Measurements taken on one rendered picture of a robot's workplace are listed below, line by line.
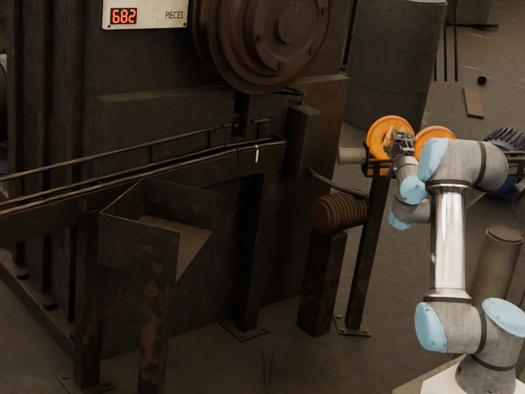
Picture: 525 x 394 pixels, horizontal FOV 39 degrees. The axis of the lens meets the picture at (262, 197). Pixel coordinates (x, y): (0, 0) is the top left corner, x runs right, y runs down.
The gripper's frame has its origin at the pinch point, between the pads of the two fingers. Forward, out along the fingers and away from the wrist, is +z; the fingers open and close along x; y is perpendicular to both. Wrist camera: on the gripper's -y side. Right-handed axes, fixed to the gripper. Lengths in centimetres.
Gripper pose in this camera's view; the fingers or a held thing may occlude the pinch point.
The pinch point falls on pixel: (391, 134)
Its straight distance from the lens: 251.2
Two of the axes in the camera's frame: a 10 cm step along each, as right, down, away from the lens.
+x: -9.9, -0.8, -1.2
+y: 1.4, -7.7, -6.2
